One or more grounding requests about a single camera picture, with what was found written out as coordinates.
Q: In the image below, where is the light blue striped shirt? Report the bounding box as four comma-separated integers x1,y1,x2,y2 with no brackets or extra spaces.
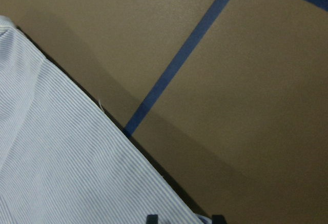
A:
1,16,200,223

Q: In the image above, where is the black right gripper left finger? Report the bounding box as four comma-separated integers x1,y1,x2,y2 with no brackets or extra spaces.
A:
146,214,158,224

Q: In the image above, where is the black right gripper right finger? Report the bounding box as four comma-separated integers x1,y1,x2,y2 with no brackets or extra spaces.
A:
212,215,226,224

